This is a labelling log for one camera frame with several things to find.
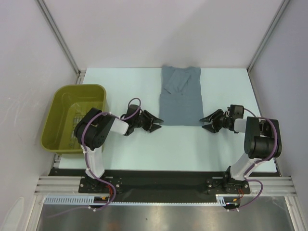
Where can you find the blue-grey t shirt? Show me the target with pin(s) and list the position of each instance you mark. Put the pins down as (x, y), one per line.
(180, 100)

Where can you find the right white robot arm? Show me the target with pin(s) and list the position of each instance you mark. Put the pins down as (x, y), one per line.
(262, 142)

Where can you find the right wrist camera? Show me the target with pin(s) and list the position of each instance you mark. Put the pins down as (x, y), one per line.
(236, 111)

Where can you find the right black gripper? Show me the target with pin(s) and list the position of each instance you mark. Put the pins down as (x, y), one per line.
(213, 127)

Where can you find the aluminium frame rail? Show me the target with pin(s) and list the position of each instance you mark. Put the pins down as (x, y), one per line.
(56, 185)

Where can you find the right aluminium corner post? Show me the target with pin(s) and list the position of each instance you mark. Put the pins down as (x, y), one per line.
(269, 32)

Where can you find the aluminium corner post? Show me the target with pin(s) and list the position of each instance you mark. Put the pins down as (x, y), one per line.
(269, 32)
(58, 35)

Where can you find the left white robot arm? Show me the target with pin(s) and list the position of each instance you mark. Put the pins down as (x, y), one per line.
(92, 131)

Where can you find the left aluminium corner post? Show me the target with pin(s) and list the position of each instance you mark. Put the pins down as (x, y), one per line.
(58, 35)

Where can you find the white cable duct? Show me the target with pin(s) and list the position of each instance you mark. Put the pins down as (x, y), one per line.
(96, 200)

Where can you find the olive green plastic basket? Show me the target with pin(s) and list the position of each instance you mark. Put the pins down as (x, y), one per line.
(69, 105)

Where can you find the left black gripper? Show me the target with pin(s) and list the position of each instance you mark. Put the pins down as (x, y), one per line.
(150, 119)

